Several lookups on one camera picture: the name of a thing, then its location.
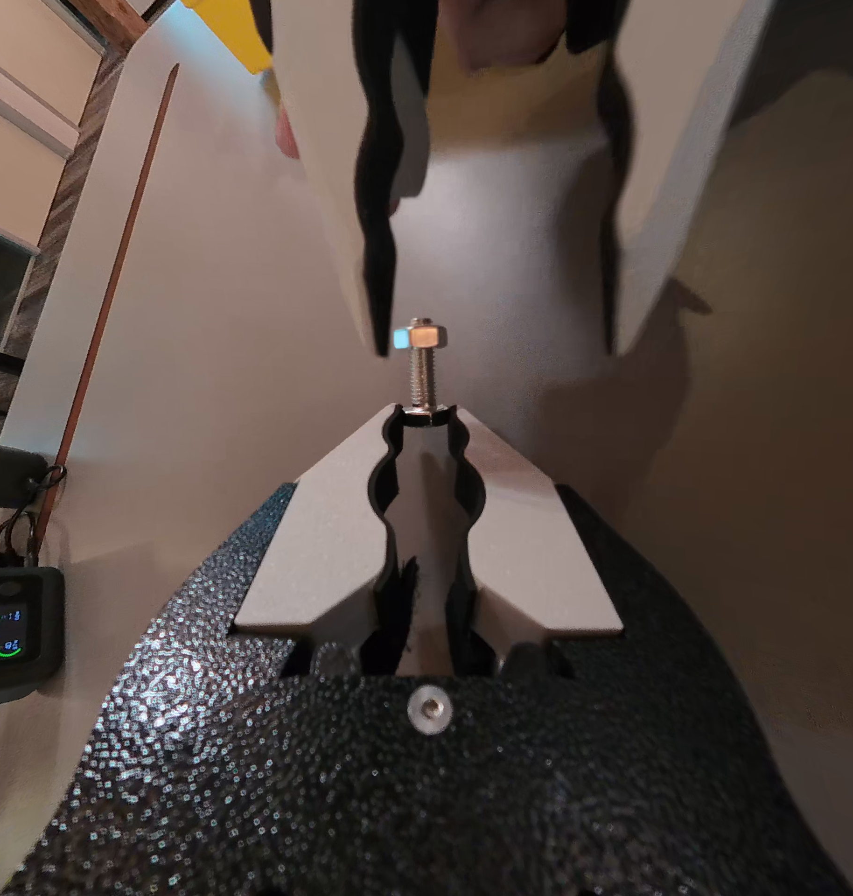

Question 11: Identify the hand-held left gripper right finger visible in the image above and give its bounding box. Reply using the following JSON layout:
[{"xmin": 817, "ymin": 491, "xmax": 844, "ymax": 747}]
[{"xmin": 446, "ymin": 405, "xmax": 623, "ymax": 639}]

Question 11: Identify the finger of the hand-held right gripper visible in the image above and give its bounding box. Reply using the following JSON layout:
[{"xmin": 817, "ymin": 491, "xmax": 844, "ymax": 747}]
[
  {"xmin": 269, "ymin": 0, "xmax": 436, "ymax": 359},
  {"xmin": 594, "ymin": 0, "xmax": 777, "ymax": 358}
]

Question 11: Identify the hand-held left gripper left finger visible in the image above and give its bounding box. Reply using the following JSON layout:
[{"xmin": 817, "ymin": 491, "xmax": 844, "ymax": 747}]
[{"xmin": 234, "ymin": 403, "xmax": 406, "ymax": 641}]

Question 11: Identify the silver hex bolt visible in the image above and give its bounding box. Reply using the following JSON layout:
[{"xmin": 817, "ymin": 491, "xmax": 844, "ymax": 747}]
[{"xmin": 404, "ymin": 316, "xmax": 448, "ymax": 424}]

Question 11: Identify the silver hex nut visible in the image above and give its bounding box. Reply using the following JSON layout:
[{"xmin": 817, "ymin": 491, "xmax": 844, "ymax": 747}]
[{"xmin": 392, "ymin": 316, "xmax": 450, "ymax": 352}]

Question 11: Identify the person's right hand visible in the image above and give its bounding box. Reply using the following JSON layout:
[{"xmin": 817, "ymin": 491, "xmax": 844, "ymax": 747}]
[{"xmin": 437, "ymin": 0, "xmax": 567, "ymax": 71}]

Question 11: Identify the yellow plastic bin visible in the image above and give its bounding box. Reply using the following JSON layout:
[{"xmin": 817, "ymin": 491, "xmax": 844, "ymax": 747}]
[{"xmin": 189, "ymin": 0, "xmax": 273, "ymax": 74}]

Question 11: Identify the thin wooden stick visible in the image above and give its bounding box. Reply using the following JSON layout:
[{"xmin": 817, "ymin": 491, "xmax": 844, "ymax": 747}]
[{"xmin": 35, "ymin": 63, "xmax": 180, "ymax": 533}]

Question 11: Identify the cream cabinet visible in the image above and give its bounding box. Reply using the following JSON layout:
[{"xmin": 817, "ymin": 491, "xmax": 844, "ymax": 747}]
[{"xmin": 0, "ymin": 0, "xmax": 109, "ymax": 253}]

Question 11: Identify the black device with screen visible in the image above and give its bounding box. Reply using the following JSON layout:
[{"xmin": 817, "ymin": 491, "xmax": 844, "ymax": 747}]
[{"xmin": 0, "ymin": 567, "xmax": 65, "ymax": 701}]

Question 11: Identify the black pouch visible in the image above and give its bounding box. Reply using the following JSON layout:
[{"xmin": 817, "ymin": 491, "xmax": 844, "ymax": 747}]
[{"xmin": 0, "ymin": 448, "xmax": 49, "ymax": 506}]

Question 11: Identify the black lanyard cord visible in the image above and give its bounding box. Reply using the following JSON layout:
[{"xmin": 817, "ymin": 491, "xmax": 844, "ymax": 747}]
[{"xmin": 0, "ymin": 465, "xmax": 67, "ymax": 568}]

